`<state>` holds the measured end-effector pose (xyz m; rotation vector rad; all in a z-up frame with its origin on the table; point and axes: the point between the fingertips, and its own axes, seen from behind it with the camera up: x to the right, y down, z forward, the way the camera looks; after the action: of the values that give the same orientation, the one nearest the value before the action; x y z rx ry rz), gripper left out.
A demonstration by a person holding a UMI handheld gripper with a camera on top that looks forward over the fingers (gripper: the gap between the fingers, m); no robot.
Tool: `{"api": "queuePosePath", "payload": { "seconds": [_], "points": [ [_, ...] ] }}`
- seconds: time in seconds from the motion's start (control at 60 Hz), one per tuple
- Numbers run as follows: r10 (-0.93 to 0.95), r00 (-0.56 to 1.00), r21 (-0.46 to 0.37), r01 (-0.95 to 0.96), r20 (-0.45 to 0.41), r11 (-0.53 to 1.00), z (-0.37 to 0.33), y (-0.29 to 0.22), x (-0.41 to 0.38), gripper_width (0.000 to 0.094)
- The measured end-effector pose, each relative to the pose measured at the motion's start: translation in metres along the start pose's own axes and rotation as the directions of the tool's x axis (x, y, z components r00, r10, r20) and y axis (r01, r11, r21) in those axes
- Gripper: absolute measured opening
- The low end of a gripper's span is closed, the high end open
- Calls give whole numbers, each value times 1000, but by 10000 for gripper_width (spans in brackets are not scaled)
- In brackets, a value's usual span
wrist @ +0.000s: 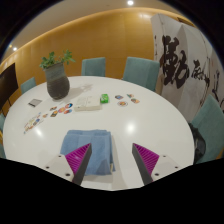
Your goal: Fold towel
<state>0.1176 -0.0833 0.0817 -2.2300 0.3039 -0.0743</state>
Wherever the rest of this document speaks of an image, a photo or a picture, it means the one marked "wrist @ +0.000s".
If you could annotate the dark square sticker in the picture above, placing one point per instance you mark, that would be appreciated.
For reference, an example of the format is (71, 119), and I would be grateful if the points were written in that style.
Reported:
(54, 113)

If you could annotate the white flat box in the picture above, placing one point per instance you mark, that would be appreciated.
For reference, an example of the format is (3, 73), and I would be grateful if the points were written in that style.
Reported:
(87, 103)

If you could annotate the small pale sticker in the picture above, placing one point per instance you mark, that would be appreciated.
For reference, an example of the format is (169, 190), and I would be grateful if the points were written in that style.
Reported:
(130, 95)

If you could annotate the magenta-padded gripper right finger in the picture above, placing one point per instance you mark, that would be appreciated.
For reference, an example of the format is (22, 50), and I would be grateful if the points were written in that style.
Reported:
(148, 161)

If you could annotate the small green box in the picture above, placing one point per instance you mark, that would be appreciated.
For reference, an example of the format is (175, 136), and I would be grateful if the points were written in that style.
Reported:
(104, 98)

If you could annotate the small dark sticker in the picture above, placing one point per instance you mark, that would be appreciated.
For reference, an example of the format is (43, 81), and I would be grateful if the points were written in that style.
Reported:
(53, 108)
(119, 97)

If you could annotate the group of teal chairs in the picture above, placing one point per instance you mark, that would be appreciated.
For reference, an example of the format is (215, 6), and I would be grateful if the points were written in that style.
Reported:
(141, 71)

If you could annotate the white calligraphy folding screen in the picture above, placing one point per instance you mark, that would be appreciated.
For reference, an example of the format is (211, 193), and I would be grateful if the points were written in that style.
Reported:
(173, 63)

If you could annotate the potted plant in grey vase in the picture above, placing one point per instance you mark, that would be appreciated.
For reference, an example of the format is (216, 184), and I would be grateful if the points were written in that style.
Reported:
(57, 85)

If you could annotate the black wall screen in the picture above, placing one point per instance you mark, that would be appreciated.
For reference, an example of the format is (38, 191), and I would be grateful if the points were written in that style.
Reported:
(8, 85)

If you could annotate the grey card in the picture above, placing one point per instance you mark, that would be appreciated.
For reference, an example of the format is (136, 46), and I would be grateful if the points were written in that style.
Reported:
(34, 102)

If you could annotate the round white orange sticker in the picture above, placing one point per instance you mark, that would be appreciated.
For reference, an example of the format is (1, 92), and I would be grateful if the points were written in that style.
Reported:
(122, 103)

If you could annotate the colourful sticker sheet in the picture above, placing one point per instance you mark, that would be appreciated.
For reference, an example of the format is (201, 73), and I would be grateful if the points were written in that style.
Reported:
(33, 123)

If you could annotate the blue towel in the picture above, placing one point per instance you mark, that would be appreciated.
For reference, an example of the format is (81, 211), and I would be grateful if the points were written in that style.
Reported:
(86, 140)

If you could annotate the small orange sticker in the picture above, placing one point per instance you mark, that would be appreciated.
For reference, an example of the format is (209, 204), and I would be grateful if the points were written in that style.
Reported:
(44, 115)
(135, 100)

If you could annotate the round orange and blue sticker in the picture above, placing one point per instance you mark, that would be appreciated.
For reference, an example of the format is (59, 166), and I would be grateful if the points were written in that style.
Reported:
(67, 111)

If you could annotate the black bag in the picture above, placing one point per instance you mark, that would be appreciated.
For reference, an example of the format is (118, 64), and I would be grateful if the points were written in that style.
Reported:
(197, 143)

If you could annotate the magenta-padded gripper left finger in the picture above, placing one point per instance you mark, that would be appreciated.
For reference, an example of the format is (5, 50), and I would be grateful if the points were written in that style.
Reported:
(78, 160)

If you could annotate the group of ceiling lights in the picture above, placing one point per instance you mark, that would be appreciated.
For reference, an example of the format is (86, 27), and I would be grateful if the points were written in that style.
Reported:
(130, 2)

